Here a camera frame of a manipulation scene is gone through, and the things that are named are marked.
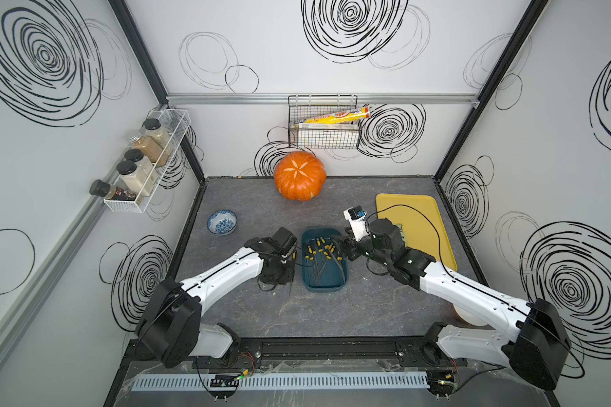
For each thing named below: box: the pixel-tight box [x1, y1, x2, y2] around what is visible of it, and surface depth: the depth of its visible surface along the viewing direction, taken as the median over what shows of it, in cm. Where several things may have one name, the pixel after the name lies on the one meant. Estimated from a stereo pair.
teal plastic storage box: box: [301, 227, 349, 292], surface depth 91 cm
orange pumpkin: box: [273, 150, 327, 202], surface depth 107 cm
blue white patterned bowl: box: [207, 209, 238, 236], surface depth 104 cm
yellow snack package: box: [293, 106, 371, 125], surface depth 88 cm
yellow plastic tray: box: [376, 193, 458, 272], surface depth 101 cm
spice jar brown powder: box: [129, 133, 170, 168], surface depth 74 cm
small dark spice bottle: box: [89, 178, 137, 201], surface depth 62 cm
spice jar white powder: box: [123, 148, 160, 184], surface depth 70 cm
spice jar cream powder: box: [116, 159, 155, 197], surface depth 66 cm
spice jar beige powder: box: [144, 117, 174, 151], surface depth 76 cm
